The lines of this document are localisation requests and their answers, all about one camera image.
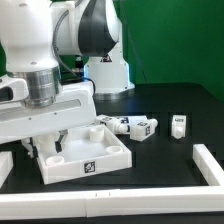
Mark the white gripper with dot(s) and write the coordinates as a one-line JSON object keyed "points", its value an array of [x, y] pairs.
{"points": [[74, 107]]}

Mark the white square tabletop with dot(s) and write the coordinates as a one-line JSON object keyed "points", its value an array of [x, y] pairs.
{"points": [[85, 151]]}

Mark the white marker sheet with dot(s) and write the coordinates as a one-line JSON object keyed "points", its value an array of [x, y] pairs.
{"points": [[131, 120]]}

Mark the white fence obstacle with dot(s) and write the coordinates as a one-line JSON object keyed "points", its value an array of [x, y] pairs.
{"points": [[208, 198]]}

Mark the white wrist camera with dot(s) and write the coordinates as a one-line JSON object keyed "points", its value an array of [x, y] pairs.
{"points": [[12, 89]]}

